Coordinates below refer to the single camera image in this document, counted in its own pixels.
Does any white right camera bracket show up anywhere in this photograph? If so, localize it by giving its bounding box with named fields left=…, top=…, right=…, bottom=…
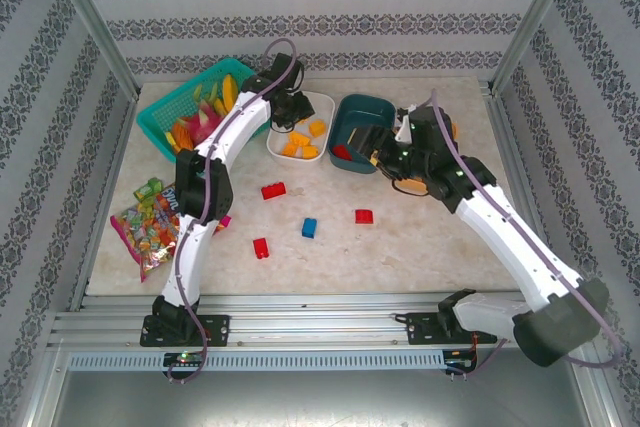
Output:
left=394, top=103, right=419, bottom=144

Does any orange plastic container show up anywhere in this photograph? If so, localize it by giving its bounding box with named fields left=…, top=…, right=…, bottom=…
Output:
left=397, top=116, right=460, bottom=197

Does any left electronics board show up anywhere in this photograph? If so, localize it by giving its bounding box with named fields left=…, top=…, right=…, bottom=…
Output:
left=163, top=350, right=205, bottom=367

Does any right electronics board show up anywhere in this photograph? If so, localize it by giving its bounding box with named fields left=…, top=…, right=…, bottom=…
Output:
left=443, top=350, right=480, bottom=376

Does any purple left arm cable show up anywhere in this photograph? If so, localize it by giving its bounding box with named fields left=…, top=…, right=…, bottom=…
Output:
left=167, top=38, right=299, bottom=384

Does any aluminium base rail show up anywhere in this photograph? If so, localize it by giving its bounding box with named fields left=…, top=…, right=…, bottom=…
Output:
left=54, top=294, right=589, bottom=348

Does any white plastic container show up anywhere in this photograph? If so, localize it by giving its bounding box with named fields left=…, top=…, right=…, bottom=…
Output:
left=265, top=90, right=336, bottom=166

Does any aluminium frame post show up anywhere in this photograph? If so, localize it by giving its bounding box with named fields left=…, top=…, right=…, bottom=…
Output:
left=489, top=0, right=584, bottom=96
left=42, top=0, right=142, bottom=101

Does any teal plastic mesh basket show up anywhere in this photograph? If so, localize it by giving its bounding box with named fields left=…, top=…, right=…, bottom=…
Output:
left=135, top=56, right=271, bottom=166

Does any electronics board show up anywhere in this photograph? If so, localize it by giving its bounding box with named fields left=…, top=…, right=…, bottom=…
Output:
left=443, top=350, right=480, bottom=376
left=163, top=350, right=205, bottom=367

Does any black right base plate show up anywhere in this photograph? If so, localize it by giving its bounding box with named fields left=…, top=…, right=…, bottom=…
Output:
left=404, top=311, right=499, bottom=347

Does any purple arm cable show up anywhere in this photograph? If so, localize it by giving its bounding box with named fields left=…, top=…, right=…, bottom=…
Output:
left=430, top=88, right=624, bottom=378
left=167, top=38, right=299, bottom=384

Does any green candy box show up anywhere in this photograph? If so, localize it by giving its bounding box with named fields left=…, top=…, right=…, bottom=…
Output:
left=132, top=176, right=166, bottom=201

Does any slotted grey cable duct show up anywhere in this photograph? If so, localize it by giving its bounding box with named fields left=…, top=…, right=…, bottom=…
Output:
left=67, top=350, right=446, bottom=372

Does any pink toy dragon fruit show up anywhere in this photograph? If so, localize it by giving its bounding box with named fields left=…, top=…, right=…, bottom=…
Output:
left=184, top=100, right=226, bottom=146

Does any dark green plastic container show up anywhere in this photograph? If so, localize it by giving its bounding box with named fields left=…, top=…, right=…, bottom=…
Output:
left=328, top=93, right=396, bottom=176

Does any long red lego brick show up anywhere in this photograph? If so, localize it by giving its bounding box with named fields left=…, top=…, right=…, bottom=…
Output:
left=260, top=181, right=289, bottom=201

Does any pink candy bag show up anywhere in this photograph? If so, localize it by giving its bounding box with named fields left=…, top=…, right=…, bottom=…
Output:
left=109, top=184, right=234, bottom=283

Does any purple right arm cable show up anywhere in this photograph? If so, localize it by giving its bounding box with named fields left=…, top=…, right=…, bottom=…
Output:
left=430, top=88, right=624, bottom=378

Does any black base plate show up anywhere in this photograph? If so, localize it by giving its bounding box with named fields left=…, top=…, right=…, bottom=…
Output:
left=404, top=311, right=499, bottom=347
left=139, top=314, right=231, bottom=348

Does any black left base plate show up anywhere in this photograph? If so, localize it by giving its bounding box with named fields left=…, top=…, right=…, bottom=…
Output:
left=139, top=314, right=231, bottom=348

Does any aluminium side rail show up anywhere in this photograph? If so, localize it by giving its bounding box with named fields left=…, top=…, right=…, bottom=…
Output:
left=477, top=79, right=569, bottom=308
left=69, top=91, right=144, bottom=311

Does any orange toy fruit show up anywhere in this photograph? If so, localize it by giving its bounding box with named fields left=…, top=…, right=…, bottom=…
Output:
left=172, top=121, right=195, bottom=153

